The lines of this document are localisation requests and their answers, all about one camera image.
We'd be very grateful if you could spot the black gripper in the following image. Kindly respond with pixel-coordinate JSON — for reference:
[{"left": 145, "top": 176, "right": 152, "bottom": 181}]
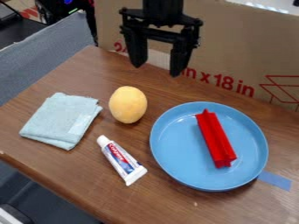
[{"left": 119, "top": 0, "right": 203, "bottom": 77}]

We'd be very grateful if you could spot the red star-shaped bar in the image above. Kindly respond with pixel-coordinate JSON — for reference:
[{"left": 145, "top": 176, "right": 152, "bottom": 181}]
[{"left": 195, "top": 109, "right": 238, "bottom": 169}]

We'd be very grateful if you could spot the blue plate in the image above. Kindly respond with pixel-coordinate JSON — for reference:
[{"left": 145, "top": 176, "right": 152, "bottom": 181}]
[{"left": 149, "top": 101, "right": 268, "bottom": 192}]

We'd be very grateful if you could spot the yellow round fruit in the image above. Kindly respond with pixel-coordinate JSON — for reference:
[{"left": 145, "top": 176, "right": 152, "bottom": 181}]
[{"left": 108, "top": 86, "right": 147, "bottom": 123}]

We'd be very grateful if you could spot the brown cardboard box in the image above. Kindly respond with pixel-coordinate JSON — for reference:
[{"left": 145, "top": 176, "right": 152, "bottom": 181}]
[{"left": 95, "top": 0, "right": 299, "bottom": 113}]

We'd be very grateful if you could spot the black device in background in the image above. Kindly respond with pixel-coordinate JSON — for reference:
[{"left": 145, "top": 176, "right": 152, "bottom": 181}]
[{"left": 33, "top": 0, "right": 99, "bottom": 44}]

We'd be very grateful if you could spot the grey fabric partition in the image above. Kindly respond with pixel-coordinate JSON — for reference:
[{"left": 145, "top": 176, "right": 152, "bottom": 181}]
[{"left": 0, "top": 12, "right": 95, "bottom": 107}]

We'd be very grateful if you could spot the light blue folded cloth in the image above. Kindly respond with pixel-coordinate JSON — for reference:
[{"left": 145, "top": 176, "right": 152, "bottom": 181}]
[{"left": 19, "top": 93, "right": 103, "bottom": 151}]

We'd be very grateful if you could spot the white toothpaste tube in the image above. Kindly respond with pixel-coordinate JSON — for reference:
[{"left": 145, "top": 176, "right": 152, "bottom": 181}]
[{"left": 97, "top": 135, "right": 147, "bottom": 186}]

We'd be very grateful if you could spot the blue tape strip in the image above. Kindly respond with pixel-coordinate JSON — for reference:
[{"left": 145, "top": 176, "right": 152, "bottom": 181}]
[{"left": 258, "top": 171, "right": 292, "bottom": 191}]

